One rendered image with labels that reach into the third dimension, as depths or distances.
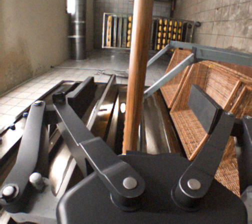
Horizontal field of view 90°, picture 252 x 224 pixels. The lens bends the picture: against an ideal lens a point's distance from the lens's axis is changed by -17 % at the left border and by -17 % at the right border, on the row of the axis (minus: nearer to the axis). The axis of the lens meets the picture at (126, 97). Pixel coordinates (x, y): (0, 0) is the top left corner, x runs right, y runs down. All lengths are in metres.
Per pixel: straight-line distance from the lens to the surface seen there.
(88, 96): 0.18
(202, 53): 0.67
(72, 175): 0.63
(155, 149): 0.95
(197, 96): 0.19
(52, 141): 1.02
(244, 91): 0.72
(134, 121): 0.29
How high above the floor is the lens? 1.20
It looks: 1 degrees up
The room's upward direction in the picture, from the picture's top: 85 degrees counter-clockwise
